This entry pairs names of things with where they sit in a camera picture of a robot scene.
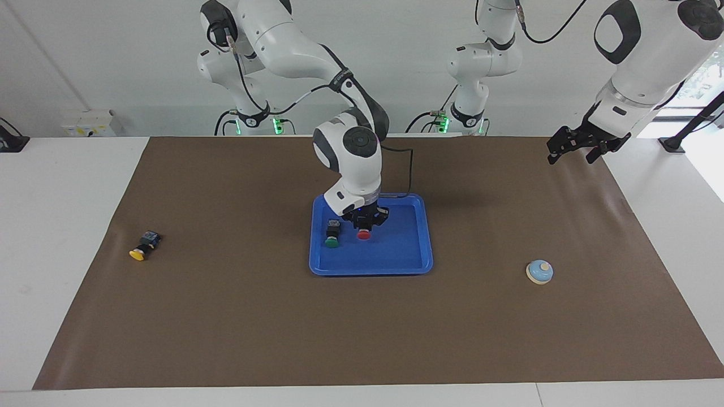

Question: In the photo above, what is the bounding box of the bright window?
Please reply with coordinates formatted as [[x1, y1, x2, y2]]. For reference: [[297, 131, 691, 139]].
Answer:
[[650, 48, 724, 122]]

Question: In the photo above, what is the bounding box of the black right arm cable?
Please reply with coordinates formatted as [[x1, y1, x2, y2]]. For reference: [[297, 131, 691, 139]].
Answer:
[[226, 31, 415, 200]]

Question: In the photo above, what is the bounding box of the black left base cable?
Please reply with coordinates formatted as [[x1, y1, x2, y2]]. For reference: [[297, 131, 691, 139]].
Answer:
[[405, 85, 459, 135]]

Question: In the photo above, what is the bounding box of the brown table mat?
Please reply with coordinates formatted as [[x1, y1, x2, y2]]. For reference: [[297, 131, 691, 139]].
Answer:
[[32, 136, 724, 391]]

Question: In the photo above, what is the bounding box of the blue call bell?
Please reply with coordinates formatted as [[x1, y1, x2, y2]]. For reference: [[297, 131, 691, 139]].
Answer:
[[525, 259, 554, 285]]

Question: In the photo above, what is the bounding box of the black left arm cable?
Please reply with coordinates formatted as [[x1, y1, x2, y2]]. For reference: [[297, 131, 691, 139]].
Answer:
[[514, 0, 586, 45]]

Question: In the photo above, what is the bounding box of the white wall socket box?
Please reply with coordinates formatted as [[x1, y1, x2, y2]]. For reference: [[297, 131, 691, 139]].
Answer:
[[61, 110, 124, 138]]

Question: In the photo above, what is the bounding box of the yellow push button switch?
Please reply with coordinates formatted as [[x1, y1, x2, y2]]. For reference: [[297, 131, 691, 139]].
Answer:
[[129, 231, 162, 261]]

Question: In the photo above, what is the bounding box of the black desk bracket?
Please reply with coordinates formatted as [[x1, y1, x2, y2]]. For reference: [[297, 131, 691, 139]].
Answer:
[[0, 117, 30, 153]]

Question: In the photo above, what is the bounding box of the black slanted stand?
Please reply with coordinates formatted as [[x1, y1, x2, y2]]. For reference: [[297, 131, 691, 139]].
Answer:
[[658, 90, 724, 153]]

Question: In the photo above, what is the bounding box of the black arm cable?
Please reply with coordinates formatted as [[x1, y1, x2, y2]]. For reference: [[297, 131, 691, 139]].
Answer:
[[514, 0, 586, 45], [226, 31, 415, 200]]

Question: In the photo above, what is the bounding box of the blue plastic tray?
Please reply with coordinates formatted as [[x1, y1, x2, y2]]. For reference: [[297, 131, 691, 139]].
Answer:
[[309, 193, 434, 276]]

